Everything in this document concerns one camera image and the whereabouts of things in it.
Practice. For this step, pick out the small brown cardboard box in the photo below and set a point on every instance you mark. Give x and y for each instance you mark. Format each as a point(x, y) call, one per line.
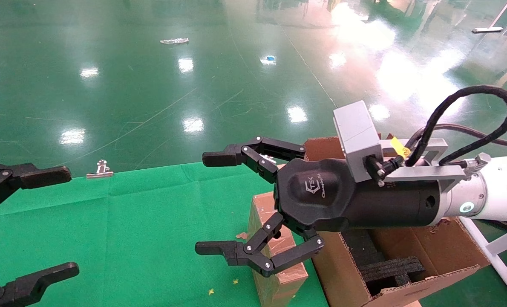
point(260, 213)

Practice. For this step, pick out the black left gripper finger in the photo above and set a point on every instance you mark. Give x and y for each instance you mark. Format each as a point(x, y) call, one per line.
point(32, 283)
point(44, 175)

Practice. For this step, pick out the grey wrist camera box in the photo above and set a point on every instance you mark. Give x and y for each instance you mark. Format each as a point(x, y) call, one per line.
point(358, 136)

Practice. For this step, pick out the large open cardboard carton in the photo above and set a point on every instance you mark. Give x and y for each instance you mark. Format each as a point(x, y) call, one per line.
point(347, 273)

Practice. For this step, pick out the silver binder clip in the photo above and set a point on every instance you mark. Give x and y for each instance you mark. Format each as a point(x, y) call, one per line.
point(100, 172)
point(268, 159)

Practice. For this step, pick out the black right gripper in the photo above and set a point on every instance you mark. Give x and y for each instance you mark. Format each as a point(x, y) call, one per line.
point(321, 196)

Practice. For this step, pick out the black foam end block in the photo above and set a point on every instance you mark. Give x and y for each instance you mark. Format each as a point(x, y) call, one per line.
point(390, 270)

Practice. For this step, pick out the white tube frame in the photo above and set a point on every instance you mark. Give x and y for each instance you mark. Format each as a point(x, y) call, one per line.
point(492, 256)

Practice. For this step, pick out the green felt cloth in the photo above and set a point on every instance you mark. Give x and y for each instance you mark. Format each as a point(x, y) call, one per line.
point(130, 238)

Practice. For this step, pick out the grey metal camera bracket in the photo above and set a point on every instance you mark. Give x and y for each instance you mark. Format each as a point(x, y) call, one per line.
point(424, 172)

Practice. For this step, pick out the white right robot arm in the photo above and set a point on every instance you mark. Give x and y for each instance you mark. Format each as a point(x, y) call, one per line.
point(500, 192)

